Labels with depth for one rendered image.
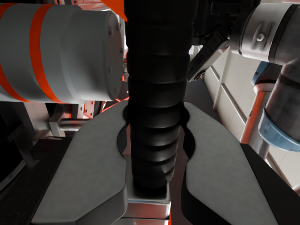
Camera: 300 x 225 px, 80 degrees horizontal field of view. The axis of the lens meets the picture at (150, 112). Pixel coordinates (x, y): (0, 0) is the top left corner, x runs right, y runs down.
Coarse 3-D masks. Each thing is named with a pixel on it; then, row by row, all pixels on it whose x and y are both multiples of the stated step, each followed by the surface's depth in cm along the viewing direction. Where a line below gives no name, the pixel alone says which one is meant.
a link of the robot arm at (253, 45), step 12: (252, 12) 25; (264, 12) 24; (276, 12) 23; (252, 24) 24; (264, 24) 23; (276, 24) 22; (240, 36) 26; (252, 36) 25; (264, 36) 23; (240, 48) 28; (252, 48) 25; (264, 48) 24; (264, 60) 26
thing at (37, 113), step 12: (0, 108) 30; (12, 108) 30; (24, 108) 30; (36, 108) 32; (12, 120) 31; (24, 120) 31; (36, 120) 32; (48, 120) 36; (24, 132) 33; (36, 132) 33; (24, 144) 34; (24, 156) 36
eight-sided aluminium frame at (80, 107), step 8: (48, 0) 43; (56, 0) 44; (64, 0) 43; (72, 0) 44; (64, 104) 50; (72, 104) 50; (80, 104) 51; (56, 112) 49; (64, 112) 50; (72, 112) 49; (80, 112) 51
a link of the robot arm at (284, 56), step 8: (296, 8) 22; (288, 16) 22; (296, 16) 21; (280, 24) 22; (288, 24) 22; (296, 24) 21; (280, 32) 22; (288, 32) 22; (296, 32) 21; (280, 40) 22; (288, 40) 22; (296, 40) 21; (272, 48) 24; (280, 48) 23; (288, 48) 22; (296, 48) 22; (272, 56) 24; (280, 56) 24; (288, 56) 23; (296, 56) 22; (280, 64) 25; (288, 64) 24; (296, 64) 23; (288, 72) 24; (296, 72) 23; (296, 80) 23
